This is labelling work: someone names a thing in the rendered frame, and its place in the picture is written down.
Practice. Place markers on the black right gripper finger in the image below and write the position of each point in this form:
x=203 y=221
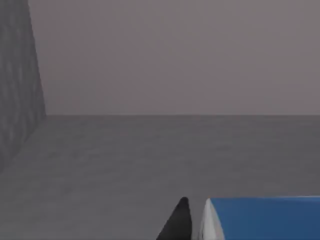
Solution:
x=180 y=222

